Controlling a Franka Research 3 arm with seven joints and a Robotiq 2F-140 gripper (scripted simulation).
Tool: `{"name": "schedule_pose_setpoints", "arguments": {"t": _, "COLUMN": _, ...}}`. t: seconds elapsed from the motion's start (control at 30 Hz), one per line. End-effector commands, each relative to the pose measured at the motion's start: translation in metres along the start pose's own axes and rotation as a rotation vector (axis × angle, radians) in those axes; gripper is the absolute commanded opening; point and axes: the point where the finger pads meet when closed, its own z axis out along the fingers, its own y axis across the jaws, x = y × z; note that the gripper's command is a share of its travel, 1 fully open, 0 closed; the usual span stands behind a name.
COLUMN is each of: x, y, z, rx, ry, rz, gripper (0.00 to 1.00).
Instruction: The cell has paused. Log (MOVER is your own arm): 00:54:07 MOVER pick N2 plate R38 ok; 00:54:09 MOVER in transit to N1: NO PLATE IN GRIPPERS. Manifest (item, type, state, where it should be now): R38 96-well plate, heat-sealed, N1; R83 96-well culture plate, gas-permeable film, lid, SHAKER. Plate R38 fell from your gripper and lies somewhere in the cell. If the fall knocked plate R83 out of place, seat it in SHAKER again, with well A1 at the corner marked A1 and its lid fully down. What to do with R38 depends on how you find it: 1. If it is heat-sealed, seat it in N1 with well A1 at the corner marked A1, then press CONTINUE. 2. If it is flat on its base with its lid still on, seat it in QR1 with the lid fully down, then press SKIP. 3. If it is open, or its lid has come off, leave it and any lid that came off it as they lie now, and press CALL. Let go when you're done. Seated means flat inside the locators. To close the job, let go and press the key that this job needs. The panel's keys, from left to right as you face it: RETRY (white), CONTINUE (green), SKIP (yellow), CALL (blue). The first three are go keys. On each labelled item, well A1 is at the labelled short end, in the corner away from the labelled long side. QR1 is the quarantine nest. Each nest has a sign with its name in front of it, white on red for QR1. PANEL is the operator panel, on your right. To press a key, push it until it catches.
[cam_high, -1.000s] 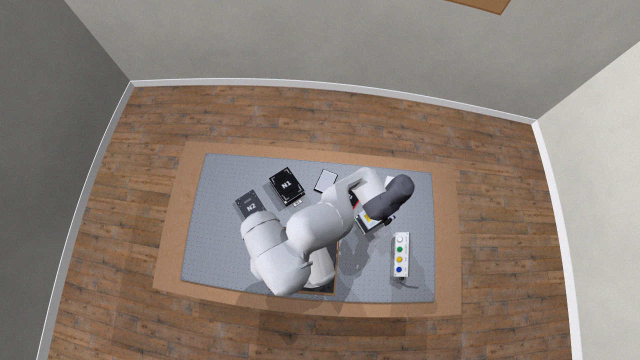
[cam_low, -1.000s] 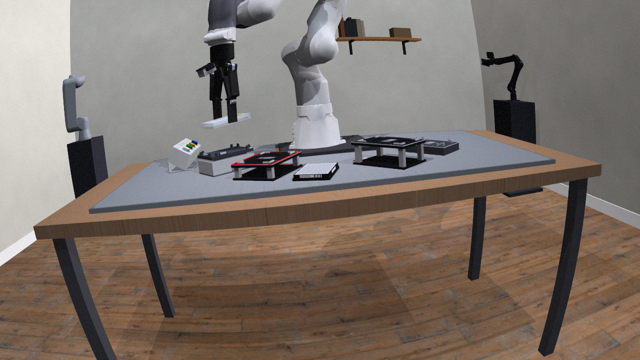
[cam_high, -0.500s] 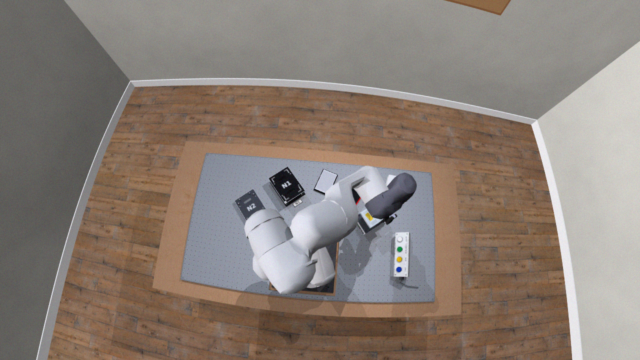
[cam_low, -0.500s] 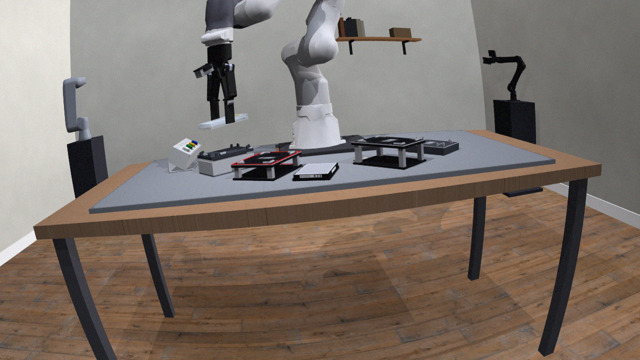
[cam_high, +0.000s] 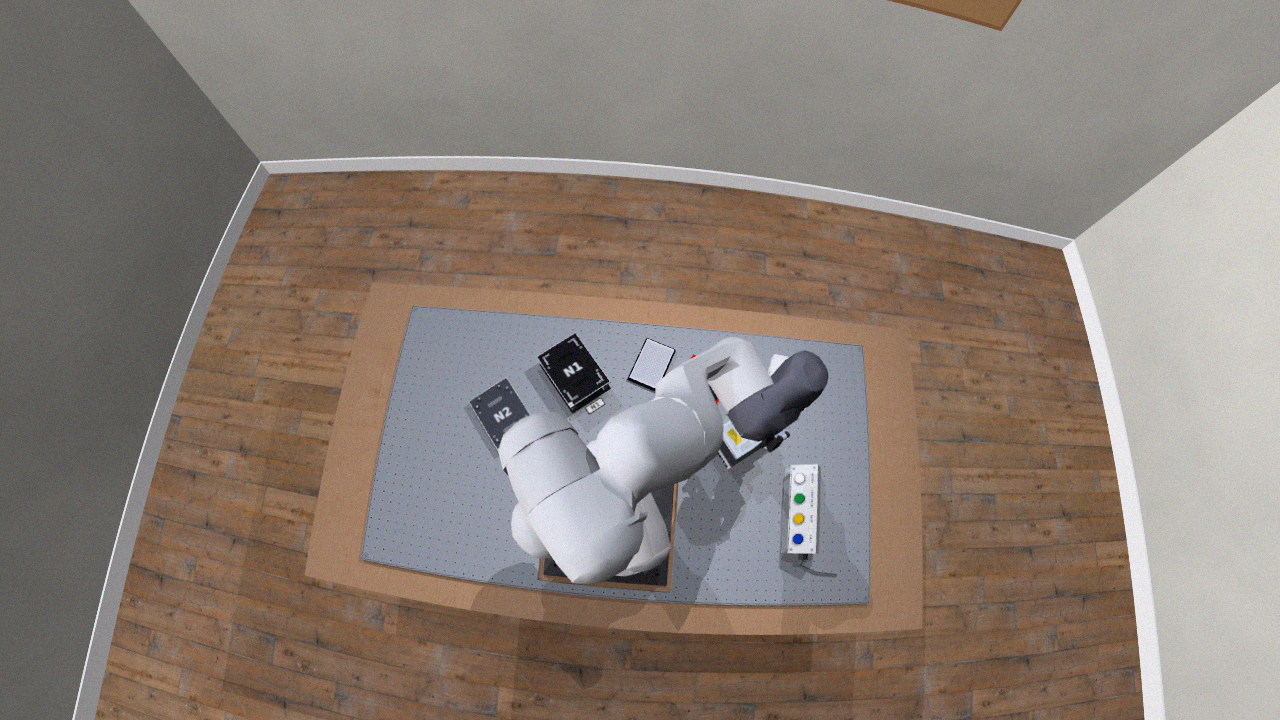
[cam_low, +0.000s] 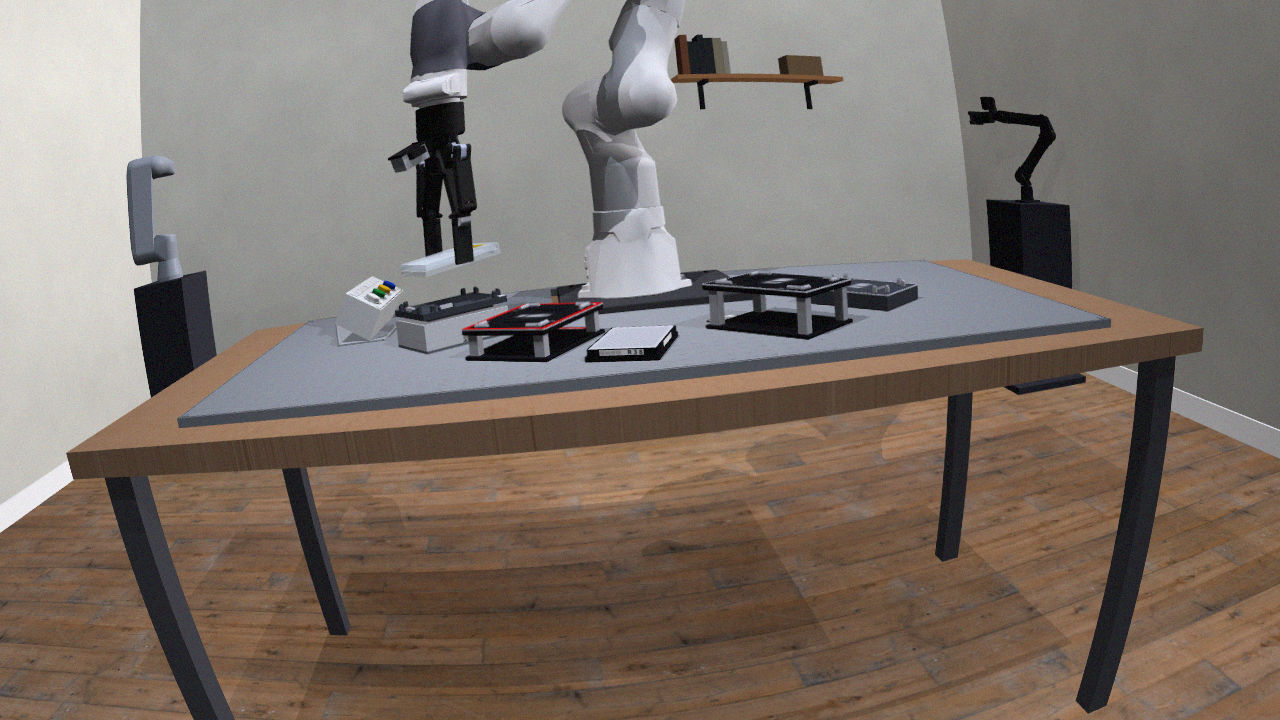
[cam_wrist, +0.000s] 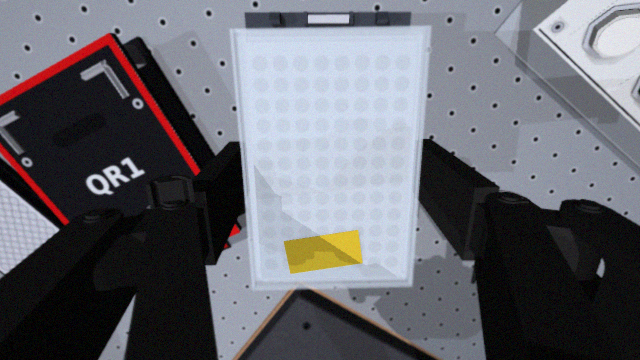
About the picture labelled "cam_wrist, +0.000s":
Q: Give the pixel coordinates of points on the white well plate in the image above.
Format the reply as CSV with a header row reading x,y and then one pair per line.
x,y
26,222

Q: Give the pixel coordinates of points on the black rectangular nest with red border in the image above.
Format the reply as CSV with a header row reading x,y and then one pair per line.
x,y
90,131

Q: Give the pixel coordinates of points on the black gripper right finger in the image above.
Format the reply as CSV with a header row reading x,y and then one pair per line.
x,y
535,303

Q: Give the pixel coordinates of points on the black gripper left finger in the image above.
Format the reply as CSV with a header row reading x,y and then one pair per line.
x,y
49,308

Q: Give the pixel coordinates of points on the white button panel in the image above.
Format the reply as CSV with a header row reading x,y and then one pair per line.
x,y
567,41

